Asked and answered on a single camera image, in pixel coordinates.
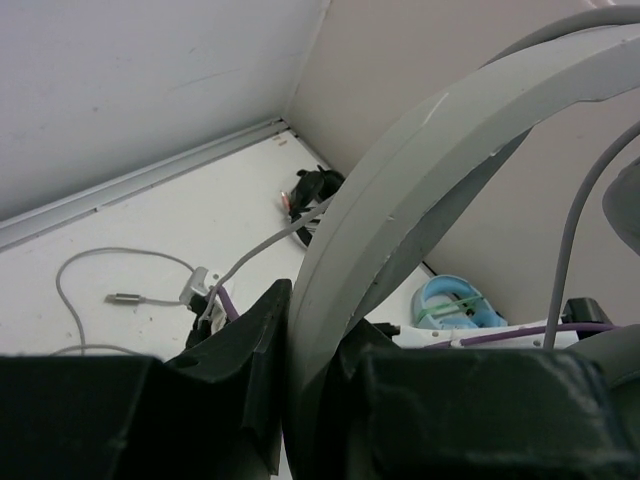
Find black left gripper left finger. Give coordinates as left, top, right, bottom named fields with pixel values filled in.
left=1, top=279, right=292, bottom=479

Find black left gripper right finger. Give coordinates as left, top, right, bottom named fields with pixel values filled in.
left=319, top=322, right=639, bottom=479

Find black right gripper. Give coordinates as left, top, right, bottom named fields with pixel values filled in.
left=185, top=294, right=240, bottom=350

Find grey headphone cable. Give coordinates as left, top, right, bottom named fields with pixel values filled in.
left=52, top=119, right=640, bottom=357

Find blue headphones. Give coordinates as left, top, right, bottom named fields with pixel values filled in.
left=411, top=275, right=508, bottom=331

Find black wrapped headphones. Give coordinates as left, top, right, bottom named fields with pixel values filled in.
left=281, top=165, right=345, bottom=223

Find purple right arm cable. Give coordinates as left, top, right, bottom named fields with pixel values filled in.
left=214, top=287, right=616, bottom=349

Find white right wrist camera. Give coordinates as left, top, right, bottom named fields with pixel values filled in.
left=179, top=266, right=221, bottom=306

